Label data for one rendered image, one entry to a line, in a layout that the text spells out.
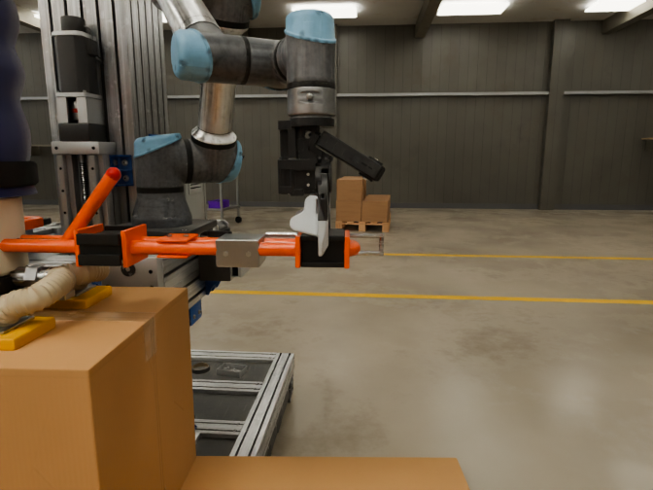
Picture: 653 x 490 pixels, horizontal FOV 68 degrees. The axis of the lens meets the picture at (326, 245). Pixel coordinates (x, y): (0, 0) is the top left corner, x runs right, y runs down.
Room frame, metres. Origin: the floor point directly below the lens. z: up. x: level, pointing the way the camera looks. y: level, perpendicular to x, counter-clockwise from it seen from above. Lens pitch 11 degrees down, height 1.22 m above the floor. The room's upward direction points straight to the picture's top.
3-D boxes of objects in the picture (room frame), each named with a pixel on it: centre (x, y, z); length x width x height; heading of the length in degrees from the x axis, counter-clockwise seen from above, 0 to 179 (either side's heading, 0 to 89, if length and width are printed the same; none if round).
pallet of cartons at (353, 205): (8.28, -0.67, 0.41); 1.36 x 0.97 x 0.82; 176
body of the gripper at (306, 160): (0.78, 0.03, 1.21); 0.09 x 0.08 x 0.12; 88
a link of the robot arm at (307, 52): (0.78, 0.03, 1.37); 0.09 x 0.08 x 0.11; 28
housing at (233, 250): (0.78, 0.14, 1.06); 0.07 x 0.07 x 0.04; 87
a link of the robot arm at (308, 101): (0.77, 0.02, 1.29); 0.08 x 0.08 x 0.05
